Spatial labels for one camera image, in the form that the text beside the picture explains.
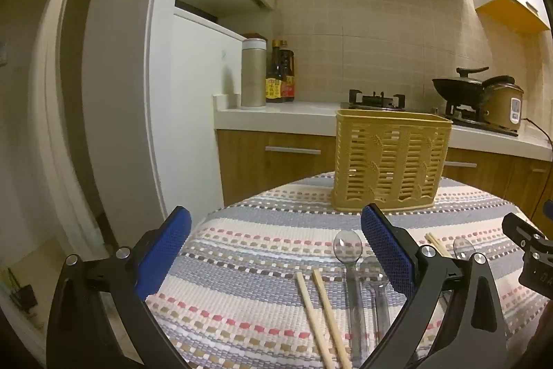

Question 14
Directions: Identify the metal thermos flask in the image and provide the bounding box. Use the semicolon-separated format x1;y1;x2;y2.
241;33;267;111

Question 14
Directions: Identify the dark sauce bottle yellow label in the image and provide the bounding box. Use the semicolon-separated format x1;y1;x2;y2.
265;40;284;104

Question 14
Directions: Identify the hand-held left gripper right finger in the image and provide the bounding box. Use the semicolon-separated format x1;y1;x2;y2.
358;202;508;369

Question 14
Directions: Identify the yellow plastic utensil basket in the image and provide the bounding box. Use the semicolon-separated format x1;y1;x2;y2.
332;109;453;215

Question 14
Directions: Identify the striped woven tablecloth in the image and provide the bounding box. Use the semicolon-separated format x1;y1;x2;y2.
144;172;549;369

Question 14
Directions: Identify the black gas stove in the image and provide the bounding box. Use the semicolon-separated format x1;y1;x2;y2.
343;89;519;137

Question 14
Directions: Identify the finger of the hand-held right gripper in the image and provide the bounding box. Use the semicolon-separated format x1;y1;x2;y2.
502;212;546;251

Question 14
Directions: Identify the black power cable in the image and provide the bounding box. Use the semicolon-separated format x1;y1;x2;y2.
521;117;553;149

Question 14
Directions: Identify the dark sauce bottle red label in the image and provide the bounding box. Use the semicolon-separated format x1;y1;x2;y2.
279;40;297;102

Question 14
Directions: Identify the large clear plastic spoon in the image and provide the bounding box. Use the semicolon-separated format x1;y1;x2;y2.
334;229;370;369

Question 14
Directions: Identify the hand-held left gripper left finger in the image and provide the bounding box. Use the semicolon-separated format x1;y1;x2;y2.
45;205;192;369

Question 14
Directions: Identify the black wok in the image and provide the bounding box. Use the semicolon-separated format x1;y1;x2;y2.
432;77;489;107

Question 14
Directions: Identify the white refrigerator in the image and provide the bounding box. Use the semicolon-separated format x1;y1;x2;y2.
149;6;245;218

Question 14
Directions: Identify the brown rice cooker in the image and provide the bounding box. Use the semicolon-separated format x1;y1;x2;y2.
481;75;525;126

